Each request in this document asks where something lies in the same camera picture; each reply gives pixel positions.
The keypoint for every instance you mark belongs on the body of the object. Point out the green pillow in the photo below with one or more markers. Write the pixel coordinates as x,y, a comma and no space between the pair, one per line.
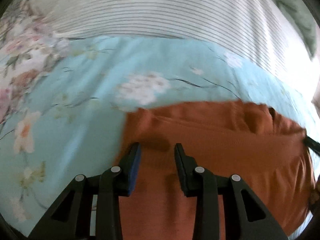
300,17

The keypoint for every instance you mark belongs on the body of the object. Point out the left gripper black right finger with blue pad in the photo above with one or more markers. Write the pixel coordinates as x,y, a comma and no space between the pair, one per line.
245,215

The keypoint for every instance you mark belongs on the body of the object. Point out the light blue floral quilt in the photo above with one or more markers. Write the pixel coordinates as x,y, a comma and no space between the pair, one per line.
71,121

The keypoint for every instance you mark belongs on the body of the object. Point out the rust orange knit sweater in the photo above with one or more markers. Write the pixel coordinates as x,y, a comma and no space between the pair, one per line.
254,141

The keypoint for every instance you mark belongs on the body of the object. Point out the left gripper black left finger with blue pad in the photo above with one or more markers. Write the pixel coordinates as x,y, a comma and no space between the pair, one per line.
88,208

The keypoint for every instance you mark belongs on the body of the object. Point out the white grey striped pillow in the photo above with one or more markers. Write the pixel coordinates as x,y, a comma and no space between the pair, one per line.
254,29

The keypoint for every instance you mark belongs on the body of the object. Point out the pink floral white pillow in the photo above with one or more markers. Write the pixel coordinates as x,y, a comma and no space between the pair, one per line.
29,50

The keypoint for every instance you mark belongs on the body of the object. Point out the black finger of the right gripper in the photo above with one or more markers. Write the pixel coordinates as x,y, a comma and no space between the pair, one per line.
312,144

